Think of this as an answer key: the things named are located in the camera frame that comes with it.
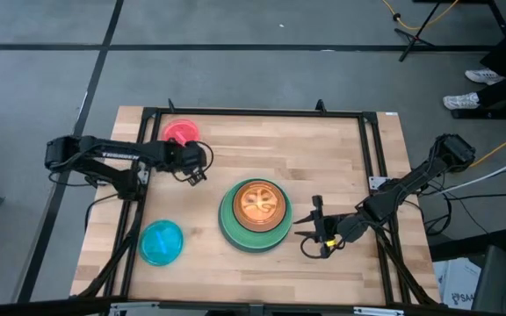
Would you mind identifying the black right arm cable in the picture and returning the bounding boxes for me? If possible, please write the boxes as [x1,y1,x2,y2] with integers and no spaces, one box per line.
[299,236,338,261]

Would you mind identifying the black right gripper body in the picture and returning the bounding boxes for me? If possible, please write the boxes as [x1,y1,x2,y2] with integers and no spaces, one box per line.
[311,194,347,259]

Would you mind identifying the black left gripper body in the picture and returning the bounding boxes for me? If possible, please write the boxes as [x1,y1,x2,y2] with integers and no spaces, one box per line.
[170,140,208,176]

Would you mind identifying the silver metal bracket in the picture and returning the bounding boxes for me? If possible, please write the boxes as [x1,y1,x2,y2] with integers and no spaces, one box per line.
[368,176,391,191]

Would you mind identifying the dark grey cabinet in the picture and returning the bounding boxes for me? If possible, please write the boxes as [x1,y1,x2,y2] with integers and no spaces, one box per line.
[471,154,506,316]

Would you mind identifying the orange plastic plate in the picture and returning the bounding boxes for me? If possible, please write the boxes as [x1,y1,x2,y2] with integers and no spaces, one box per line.
[232,180,289,233]

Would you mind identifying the person's white shoe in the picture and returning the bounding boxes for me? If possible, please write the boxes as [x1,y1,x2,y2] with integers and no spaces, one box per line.
[464,68,506,86]
[442,91,482,111]

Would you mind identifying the green plastic plate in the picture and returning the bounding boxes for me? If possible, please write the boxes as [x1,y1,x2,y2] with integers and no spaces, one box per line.
[217,177,294,255]
[219,178,293,249]

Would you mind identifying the cyan transparent plastic plate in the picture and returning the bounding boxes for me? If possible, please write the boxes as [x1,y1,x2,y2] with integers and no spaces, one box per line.
[138,219,185,267]

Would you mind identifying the black table frame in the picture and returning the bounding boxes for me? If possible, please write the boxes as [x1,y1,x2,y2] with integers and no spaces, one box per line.
[73,98,441,309]

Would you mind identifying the white cable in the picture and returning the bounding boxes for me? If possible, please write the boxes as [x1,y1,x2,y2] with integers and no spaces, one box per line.
[427,150,506,198]

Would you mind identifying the black floor bar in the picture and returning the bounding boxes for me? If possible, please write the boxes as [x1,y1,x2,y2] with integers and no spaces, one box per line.
[450,106,506,121]

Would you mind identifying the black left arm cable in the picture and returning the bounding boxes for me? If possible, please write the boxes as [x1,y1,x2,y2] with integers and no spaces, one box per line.
[171,140,215,183]

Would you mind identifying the black tripod stand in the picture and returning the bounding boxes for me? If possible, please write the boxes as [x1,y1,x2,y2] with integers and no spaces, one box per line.
[393,0,444,63]

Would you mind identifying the yellow cable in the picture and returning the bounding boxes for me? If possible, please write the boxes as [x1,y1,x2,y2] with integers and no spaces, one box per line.
[381,0,461,31]
[469,124,506,169]

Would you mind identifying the white cardboard box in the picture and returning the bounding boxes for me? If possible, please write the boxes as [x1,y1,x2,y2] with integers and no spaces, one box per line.
[432,257,483,311]

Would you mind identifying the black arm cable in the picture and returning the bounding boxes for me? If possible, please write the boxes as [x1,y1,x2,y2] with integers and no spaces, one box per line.
[299,236,338,261]
[171,140,215,183]

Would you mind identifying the red transparent plastic plate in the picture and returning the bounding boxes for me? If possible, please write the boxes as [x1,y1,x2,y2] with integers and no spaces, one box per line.
[160,118,202,146]

